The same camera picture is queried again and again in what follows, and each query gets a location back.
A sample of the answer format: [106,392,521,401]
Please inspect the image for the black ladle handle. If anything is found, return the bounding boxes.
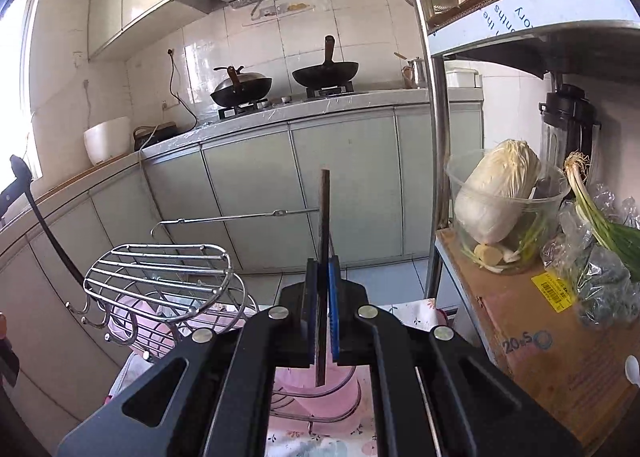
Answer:
[22,177,86,290]

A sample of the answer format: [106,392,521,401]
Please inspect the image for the black wok with lid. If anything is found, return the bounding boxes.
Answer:
[210,65,273,108]

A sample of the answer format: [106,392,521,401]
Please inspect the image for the green onions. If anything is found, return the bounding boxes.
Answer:
[564,152,640,283]

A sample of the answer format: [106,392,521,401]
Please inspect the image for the floral tablecloth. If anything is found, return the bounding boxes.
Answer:
[102,297,451,457]

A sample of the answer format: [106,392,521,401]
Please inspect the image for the clear plastic tub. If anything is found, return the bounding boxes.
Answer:
[445,149,572,275]

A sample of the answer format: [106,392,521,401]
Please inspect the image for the plastic bag of greens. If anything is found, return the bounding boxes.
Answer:
[542,182,640,330]

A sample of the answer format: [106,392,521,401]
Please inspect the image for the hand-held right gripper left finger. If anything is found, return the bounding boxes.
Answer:
[57,258,327,457]

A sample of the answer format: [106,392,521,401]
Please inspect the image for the window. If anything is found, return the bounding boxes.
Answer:
[0,0,43,178]

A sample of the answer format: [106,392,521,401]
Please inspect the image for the black blender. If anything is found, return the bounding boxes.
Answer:
[539,83,601,182]

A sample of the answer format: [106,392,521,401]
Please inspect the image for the pink plastic utensil holder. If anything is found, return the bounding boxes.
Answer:
[107,297,362,433]

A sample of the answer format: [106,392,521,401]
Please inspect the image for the black countertop appliance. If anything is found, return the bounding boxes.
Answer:
[132,122,178,152]

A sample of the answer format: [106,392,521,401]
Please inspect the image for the black power cable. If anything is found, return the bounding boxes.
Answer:
[167,49,198,130]

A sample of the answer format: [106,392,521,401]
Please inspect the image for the pale green lower cabinets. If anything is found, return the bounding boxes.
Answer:
[0,86,485,418]

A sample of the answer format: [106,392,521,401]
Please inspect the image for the white rice cooker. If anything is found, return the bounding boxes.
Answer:
[83,117,132,166]

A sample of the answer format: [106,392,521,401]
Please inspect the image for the steel kettle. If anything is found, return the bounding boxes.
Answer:
[407,57,430,88]

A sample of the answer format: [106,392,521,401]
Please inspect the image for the brown cardboard shelf liner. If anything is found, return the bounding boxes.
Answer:
[435,228,640,453]

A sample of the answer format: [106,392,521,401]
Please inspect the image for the steel wire utensil rack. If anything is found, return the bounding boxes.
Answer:
[65,207,362,438]

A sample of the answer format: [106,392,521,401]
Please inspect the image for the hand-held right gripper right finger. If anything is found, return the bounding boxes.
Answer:
[327,256,584,457]

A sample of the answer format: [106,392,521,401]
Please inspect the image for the brown wooden chopstick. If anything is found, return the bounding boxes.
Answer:
[315,169,331,388]

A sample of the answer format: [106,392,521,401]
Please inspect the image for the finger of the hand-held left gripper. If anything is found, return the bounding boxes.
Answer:
[0,155,32,229]

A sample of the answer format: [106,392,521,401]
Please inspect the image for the wooden cutting board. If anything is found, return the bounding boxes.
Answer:
[30,152,141,205]

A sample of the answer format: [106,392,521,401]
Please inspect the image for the gas stove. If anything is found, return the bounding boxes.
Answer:
[217,79,356,120]

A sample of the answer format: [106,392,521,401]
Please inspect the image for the steel shelf unit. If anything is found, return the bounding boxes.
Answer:
[392,0,640,457]

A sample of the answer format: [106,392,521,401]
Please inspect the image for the clear wall shelf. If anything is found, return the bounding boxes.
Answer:
[244,1,321,28]

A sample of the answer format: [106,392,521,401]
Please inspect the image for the ginger piece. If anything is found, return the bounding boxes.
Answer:
[472,243,506,272]

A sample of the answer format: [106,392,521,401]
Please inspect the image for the black open wok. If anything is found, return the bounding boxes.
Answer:
[291,35,360,88]

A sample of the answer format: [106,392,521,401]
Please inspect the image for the napa cabbage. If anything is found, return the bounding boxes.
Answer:
[454,138,542,244]

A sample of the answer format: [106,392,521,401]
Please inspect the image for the white cable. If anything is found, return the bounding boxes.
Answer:
[137,124,162,172]

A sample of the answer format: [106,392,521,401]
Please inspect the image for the white box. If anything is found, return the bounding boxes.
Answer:
[445,68,482,88]

